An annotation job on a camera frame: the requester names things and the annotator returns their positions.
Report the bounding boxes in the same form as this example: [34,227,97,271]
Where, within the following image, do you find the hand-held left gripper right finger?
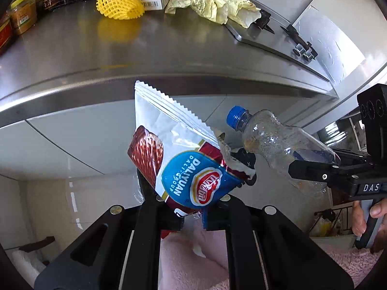
[203,148,354,290]

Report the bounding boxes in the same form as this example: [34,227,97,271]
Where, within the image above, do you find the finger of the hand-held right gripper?
[288,159,363,189]
[331,148,374,165]

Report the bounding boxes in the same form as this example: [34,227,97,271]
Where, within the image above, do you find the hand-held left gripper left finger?
[34,167,186,290]

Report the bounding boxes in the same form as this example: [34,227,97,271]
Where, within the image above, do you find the white and blue snack wrapper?
[127,80,257,239]

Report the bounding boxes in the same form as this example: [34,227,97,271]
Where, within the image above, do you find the clear plastic bottle blue cap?
[227,106,341,195]

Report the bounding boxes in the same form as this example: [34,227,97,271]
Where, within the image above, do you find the yellow paper wrapper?
[165,0,262,28]

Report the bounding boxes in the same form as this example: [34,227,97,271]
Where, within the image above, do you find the yellow foam fruit net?
[97,0,145,20]

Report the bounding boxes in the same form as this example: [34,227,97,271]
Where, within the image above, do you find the person's right hand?
[352,201,387,238]

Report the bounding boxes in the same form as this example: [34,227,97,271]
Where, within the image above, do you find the pink fleece garment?
[160,224,382,290]

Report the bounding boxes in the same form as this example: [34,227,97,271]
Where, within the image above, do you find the dark cloth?
[22,236,57,253]

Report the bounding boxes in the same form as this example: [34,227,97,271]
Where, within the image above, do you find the stainless steel gas hob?
[225,6,331,83]

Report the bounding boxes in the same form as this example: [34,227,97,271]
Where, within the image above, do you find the white plastic bag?
[11,249,46,285]

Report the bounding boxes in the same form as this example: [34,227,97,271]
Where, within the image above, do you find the yellow lid sauce jar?
[10,0,40,36]

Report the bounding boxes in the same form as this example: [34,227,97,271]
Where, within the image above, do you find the metal wire rack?
[308,208,355,240]

